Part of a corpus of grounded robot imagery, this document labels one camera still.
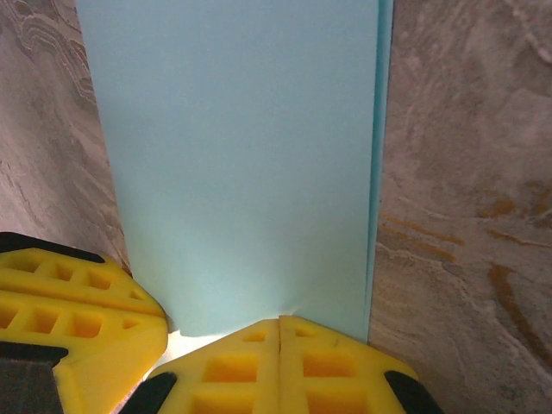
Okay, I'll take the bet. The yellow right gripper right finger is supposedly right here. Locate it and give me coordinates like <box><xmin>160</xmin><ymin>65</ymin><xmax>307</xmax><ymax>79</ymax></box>
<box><xmin>279</xmin><ymin>314</ymin><xmax>445</xmax><ymax>414</ymax></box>

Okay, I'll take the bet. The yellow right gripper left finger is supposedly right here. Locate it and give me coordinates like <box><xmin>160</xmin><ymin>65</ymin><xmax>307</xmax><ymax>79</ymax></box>
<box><xmin>129</xmin><ymin>317</ymin><xmax>282</xmax><ymax>414</ymax></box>

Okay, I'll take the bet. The light blue paper sheet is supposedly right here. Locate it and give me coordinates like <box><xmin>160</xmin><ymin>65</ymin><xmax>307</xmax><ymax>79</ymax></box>
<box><xmin>75</xmin><ymin>0</ymin><xmax>396</xmax><ymax>346</ymax></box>

